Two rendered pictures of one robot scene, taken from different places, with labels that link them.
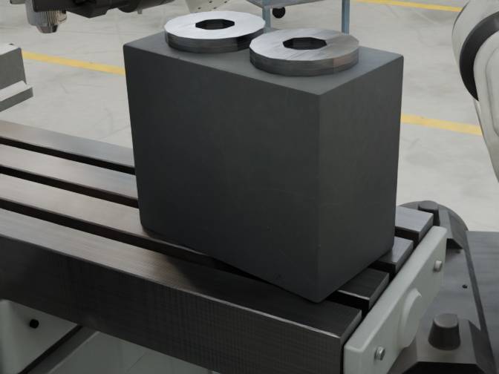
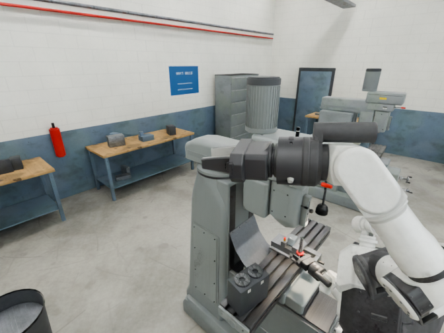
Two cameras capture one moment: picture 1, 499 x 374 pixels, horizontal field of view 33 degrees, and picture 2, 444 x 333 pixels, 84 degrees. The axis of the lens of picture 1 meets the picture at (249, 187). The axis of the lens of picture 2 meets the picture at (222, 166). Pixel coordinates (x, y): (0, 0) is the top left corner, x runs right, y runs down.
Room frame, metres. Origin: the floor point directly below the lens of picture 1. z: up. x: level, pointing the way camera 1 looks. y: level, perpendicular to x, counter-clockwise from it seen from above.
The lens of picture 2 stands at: (0.76, -1.08, 2.28)
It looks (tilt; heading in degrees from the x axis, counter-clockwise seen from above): 23 degrees down; 102
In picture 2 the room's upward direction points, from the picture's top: straight up
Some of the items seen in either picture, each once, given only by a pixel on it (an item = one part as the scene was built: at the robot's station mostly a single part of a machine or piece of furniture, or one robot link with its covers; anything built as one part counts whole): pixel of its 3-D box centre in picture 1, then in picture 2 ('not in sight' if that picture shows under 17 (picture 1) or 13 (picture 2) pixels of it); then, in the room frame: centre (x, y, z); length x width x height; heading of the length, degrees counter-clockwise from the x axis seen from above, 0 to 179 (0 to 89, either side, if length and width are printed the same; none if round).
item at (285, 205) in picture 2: not in sight; (289, 200); (0.91, 0.35, 1.47); 0.21 x 0.19 x 0.32; 60
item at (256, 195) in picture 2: not in sight; (263, 191); (0.74, 0.44, 1.47); 0.24 x 0.19 x 0.26; 60
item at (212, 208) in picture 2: not in sight; (219, 243); (0.38, 0.65, 0.78); 0.50 x 0.46 x 1.56; 150
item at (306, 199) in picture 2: not in sight; (305, 210); (1.00, 0.29, 1.45); 0.04 x 0.04 x 0.21; 60
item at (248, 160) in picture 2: not in sight; (267, 161); (0.76, -0.65, 2.11); 0.13 x 0.12 x 0.10; 85
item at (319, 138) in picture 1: (261, 141); (248, 287); (0.70, -0.01, 1.06); 0.22 x 0.12 x 0.20; 48
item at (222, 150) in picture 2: not in sight; (226, 152); (0.67, -0.60, 2.11); 0.06 x 0.02 x 0.03; 175
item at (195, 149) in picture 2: not in sight; (230, 154); (0.48, 0.59, 1.66); 0.80 x 0.23 x 0.20; 150
